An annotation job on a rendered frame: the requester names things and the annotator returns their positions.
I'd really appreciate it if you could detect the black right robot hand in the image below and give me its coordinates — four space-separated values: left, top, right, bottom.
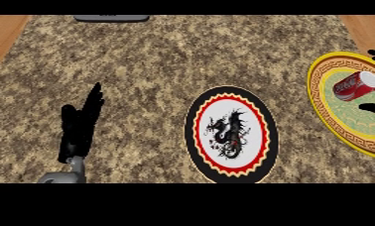
355 49 375 113

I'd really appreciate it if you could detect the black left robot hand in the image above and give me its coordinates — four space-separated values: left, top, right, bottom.
56 81 106 164

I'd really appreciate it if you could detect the yellow green patterned plate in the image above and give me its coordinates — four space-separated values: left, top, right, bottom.
305 51 375 159

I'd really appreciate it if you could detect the red soda can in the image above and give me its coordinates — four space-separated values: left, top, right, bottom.
332 70 375 102

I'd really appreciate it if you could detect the black red dragon plate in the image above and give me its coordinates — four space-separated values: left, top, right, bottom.
182 85 280 184

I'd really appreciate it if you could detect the dark grey flat appliance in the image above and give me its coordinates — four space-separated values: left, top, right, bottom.
73 14 150 24

